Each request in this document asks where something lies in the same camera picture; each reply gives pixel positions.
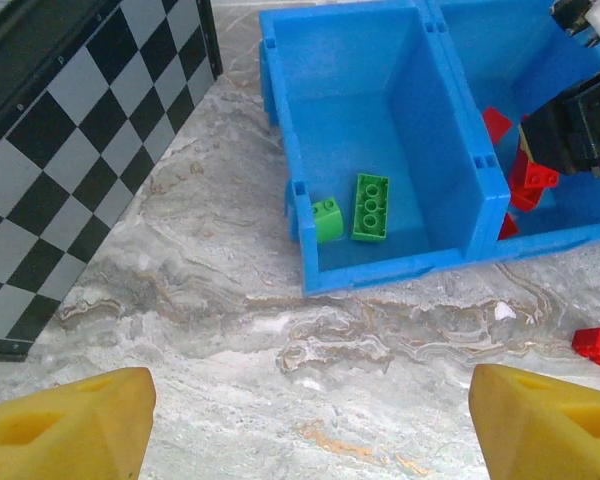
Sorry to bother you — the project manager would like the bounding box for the long green lego brick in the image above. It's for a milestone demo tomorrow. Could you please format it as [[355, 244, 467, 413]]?
[[349, 172, 390, 245]]

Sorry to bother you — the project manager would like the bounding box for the small curved green lego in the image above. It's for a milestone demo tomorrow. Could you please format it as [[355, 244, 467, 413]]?
[[309, 196, 344, 245]]

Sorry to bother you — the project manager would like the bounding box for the black grey chessboard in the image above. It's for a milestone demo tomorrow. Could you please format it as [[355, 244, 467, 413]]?
[[0, 0, 225, 362]]

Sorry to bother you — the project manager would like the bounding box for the red lego brick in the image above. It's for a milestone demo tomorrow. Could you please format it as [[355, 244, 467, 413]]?
[[572, 327, 600, 375], [523, 160, 562, 190], [497, 212, 521, 242], [482, 105, 514, 150], [507, 144, 546, 212]]

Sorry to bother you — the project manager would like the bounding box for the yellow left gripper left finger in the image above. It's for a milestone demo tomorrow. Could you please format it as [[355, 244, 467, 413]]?
[[0, 367, 157, 480]]

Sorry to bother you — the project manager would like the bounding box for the blue plastic bin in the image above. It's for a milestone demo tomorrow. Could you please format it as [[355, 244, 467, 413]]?
[[257, 0, 511, 300], [427, 0, 600, 259]]

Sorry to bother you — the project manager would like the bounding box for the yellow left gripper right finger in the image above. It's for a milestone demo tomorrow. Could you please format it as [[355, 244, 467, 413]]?
[[468, 363, 600, 480]]

